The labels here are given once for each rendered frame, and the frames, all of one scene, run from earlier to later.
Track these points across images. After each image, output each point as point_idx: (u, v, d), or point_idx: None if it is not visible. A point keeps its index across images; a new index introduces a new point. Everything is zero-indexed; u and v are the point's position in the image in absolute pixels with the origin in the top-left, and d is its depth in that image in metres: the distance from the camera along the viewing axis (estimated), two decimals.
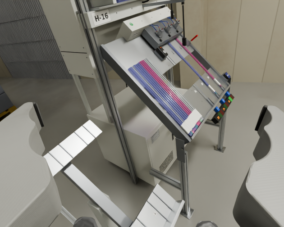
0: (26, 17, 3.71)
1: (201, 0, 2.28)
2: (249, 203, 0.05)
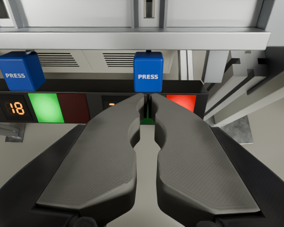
0: None
1: None
2: (168, 193, 0.06)
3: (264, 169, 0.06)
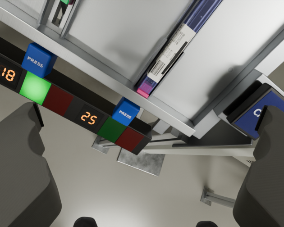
0: None
1: None
2: (249, 203, 0.05)
3: None
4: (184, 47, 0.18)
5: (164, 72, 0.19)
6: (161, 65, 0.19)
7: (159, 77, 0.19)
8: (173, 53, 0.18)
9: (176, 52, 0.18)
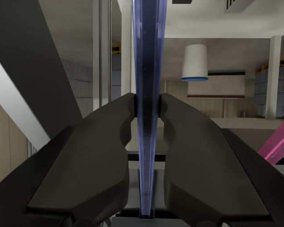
0: None
1: None
2: (175, 192, 0.06)
3: (275, 173, 0.06)
4: None
5: None
6: None
7: None
8: None
9: None
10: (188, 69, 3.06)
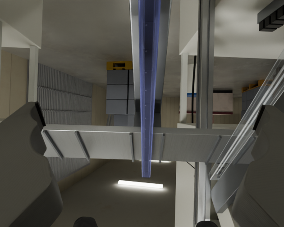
0: None
1: None
2: (248, 203, 0.05)
3: None
4: None
5: None
6: None
7: None
8: None
9: None
10: (189, 86, 3.29)
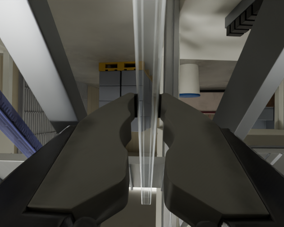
0: (49, 133, 4.03)
1: None
2: (175, 192, 0.06)
3: (275, 173, 0.06)
4: None
5: None
6: None
7: None
8: None
9: None
10: (182, 86, 3.27)
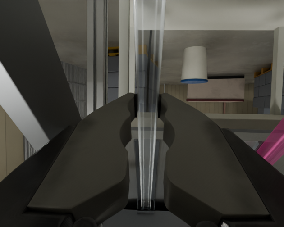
0: None
1: None
2: (175, 192, 0.06)
3: (275, 173, 0.06)
4: None
5: None
6: None
7: None
8: None
9: None
10: (188, 71, 3.04)
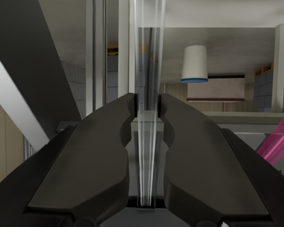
0: None
1: None
2: (175, 192, 0.06)
3: (275, 173, 0.06)
4: None
5: None
6: None
7: None
8: None
9: None
10: (188, 70, 3.03)
